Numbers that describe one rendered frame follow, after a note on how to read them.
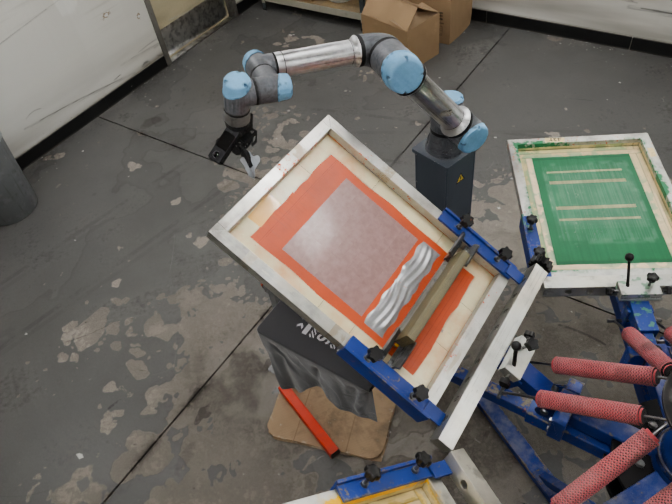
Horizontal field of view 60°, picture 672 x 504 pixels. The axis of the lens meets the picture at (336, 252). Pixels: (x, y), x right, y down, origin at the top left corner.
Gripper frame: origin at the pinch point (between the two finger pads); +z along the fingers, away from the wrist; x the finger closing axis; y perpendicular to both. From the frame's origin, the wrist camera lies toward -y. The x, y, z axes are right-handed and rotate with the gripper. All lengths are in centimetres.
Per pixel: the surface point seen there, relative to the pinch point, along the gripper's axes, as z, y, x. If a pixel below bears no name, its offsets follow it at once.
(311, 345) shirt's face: 42, -18, -48
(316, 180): -5.6, 8.9, -25.4
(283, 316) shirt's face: 46, -13, -32
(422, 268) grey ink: 5, 9, -67
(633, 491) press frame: 5, -15, -145
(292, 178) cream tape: -7.2, 3.7, -19.8
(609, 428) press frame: 8, -1, -135
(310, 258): -2.0, -13.4, -39.2
